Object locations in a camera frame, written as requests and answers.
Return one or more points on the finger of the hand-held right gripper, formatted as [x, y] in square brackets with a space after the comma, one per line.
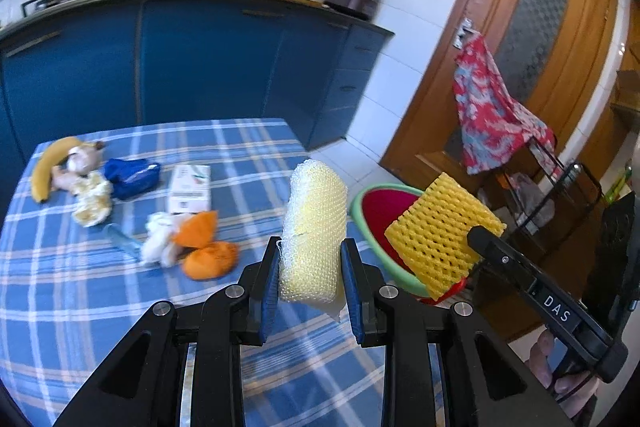
[500, 257]

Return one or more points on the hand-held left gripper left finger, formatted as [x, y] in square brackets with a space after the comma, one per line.
[267, 307]

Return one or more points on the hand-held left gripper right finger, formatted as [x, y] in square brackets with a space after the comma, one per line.
[352, 302]

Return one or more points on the orange peel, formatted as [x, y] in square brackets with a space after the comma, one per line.
[197, 229]
[210, 262]

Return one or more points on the pale yellow foam net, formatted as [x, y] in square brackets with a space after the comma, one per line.
[312, 227]

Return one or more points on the pink basin with green rim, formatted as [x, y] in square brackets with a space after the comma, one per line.
[380, 217]

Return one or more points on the white tissue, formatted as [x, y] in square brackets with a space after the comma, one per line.
[157, 242]

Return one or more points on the blue wrapper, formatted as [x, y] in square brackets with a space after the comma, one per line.
[130, 177]

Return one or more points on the pale yellow wrapper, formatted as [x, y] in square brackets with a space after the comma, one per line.
[92, 202]

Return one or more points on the person's right hand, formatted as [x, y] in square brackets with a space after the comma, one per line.
[542, 357]

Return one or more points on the clear plastic bag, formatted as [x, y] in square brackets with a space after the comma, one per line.
[530, 199]

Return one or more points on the black metal rack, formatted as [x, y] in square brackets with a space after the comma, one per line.
[575, 187]

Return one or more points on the red floral cloth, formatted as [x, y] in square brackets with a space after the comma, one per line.
[485, 117]

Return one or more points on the white carton box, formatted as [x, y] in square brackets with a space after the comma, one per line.
[189, 189]

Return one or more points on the wooden door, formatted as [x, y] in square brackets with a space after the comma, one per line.
[435, 107]

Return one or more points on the blue plaid tablecloth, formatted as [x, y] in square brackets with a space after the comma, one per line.
[100, 307]

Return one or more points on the garlic bulb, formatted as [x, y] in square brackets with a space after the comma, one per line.
[82, 157]

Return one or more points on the ginger piece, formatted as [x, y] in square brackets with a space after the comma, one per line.
[65, 179]

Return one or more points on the blue kitchen cabinet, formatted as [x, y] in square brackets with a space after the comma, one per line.
[200, 67]

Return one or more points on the banana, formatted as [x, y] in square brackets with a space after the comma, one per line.
[42, 172]

